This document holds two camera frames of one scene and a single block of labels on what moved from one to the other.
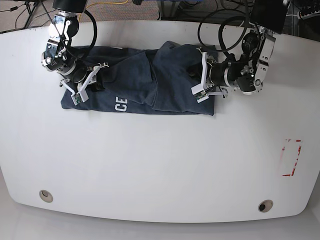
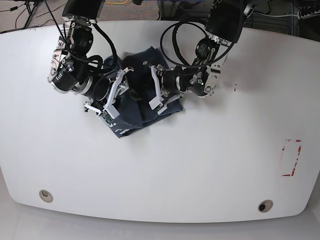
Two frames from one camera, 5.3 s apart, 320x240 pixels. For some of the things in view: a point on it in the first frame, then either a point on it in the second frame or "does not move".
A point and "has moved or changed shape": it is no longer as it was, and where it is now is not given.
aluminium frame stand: x=169 y=9 does not move
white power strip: x=309 y=15 does not move
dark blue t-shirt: x=158 y=80 has moved or changed shape
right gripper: x=79 y=72 → x=99 y=89
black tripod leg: x=27 y=4 does not move
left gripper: x=217 y=74 → x=169 y=81
